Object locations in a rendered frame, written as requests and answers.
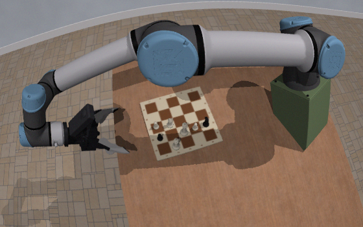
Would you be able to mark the white queen chess piece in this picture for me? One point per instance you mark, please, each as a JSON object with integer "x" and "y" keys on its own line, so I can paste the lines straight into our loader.
{"x": 176, "y": 145}

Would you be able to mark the white chess king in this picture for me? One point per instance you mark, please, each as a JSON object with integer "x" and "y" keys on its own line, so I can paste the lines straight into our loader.
{"x": 184, "y": 131}

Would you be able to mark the brown and cream chessboard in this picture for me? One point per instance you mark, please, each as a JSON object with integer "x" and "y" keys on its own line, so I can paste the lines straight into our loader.
{"x": 188, "y": 106}

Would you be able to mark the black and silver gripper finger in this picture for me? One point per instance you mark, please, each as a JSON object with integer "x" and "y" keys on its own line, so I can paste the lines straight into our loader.
{"x": 103, "y": 143}
{"x": 101, "y": 115}

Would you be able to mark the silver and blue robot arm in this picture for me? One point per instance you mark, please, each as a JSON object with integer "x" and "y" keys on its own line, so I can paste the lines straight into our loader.
{"x": 169, "y": 54}

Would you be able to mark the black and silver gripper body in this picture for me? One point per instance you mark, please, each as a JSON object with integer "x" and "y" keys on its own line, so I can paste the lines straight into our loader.
{"x": 90, "y": 132}

